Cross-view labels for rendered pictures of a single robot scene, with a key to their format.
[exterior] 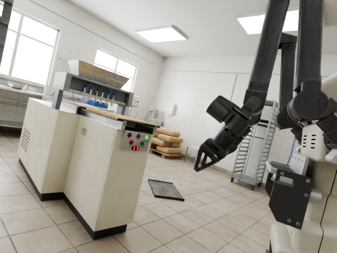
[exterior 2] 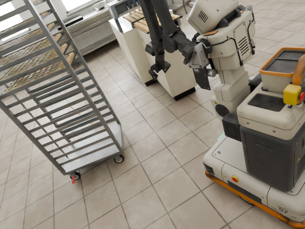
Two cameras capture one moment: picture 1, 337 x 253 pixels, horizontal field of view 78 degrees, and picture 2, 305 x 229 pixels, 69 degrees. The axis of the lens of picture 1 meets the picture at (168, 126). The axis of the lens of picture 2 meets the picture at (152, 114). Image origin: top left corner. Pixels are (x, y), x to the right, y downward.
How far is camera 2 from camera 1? 1.10 m
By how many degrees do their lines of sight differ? 49
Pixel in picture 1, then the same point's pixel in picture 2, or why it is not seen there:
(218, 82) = not seen: outside the picture
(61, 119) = (127, 38)
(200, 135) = not seen: outside the picture
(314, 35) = (157, 7)
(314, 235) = (218, 91)
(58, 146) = (136, 54)
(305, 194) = (204, 74)
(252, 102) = (153, 48)
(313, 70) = (165, 26)
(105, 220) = (176, 90)
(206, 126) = not seen: outside the picture
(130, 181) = (180, 63)
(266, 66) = (151, 27)
